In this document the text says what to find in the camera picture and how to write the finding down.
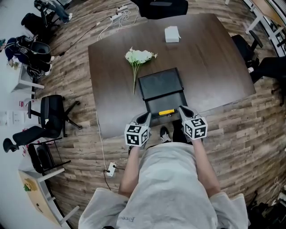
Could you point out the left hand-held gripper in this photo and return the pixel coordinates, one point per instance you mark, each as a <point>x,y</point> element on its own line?
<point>136,135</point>

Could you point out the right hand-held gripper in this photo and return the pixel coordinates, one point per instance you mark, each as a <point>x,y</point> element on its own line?
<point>195,128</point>

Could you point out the black case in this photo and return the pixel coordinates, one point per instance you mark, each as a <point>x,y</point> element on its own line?
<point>159,83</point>

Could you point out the person's left forearm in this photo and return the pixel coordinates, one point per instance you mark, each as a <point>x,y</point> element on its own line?
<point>130,170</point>

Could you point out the person's right forearm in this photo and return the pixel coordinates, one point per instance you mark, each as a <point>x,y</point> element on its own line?
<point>205,167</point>

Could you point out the white tissue box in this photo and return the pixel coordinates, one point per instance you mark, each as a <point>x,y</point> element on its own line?
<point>172,34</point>

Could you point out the person's black trouser leg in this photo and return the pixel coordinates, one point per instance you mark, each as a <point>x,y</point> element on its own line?
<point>179,134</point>

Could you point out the person's black white shoe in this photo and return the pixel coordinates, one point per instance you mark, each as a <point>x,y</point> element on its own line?
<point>165,135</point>

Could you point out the white power strip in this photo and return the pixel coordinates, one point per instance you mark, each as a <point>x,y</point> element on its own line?
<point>121,8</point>
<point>111,169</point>
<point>116,16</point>

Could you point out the white artificial flower bunch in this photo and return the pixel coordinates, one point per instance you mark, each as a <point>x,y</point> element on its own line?
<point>138,56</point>

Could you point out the person's grey shirt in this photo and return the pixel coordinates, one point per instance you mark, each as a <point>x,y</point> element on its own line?
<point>169,190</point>

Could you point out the black folding chair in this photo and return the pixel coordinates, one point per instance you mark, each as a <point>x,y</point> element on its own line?
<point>41,158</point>

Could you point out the reclined black office chair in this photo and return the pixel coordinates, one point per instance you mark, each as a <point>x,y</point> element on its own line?
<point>33,135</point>

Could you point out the black bag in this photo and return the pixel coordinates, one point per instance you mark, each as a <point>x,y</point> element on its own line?
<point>266,214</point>

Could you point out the small white desk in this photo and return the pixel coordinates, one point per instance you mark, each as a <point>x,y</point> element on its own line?
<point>21,78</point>

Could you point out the light wooden table white frame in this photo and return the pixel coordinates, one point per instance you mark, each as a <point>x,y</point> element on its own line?
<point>35,196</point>
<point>266,13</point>

